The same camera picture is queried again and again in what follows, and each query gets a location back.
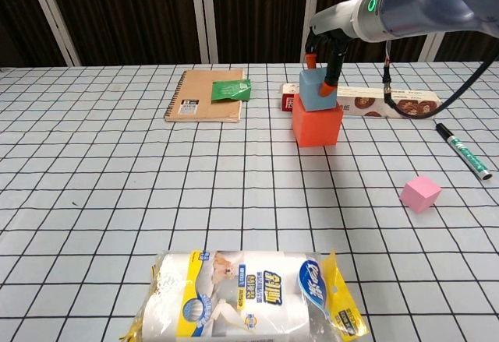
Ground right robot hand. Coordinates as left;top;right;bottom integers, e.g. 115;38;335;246
304;0;366;98

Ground medium blue foam cube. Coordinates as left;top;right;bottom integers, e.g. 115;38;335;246
299;66;338;113

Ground small pink foam cube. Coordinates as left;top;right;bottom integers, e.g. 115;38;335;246
400;175;443;214

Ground long baking paper box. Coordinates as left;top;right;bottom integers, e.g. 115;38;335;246
279;83;442;122

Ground large orange foam cube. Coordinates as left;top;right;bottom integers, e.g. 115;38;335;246
291;93;345;148

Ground green foil sachet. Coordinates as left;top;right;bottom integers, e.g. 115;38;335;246
210;78;253;104

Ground brown spiral notebook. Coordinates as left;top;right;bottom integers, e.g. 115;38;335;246
163;68;246;124

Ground green marker pen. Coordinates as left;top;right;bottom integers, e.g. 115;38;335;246
434;122;493;182

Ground checkered light blue tablecloth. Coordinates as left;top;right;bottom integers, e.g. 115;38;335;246
0;61;499;342

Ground packaged white bag rolls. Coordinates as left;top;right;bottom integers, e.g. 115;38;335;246
119;249;370;342

